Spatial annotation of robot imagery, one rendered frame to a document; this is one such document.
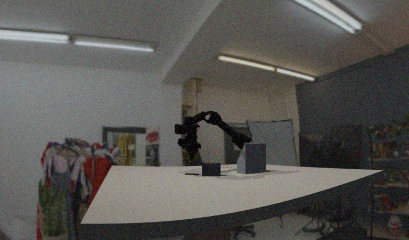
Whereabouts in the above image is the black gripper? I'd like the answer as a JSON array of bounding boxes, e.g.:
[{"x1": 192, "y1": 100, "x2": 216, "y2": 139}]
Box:
[{"x1": 182, "y1": 135, "x2": 201, "y2": 161}]

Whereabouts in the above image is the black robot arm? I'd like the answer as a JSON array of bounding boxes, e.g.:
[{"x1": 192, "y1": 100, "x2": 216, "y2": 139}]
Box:
[{"x1": 175, "y1": 111, "x2": 251, "y2": 149}]

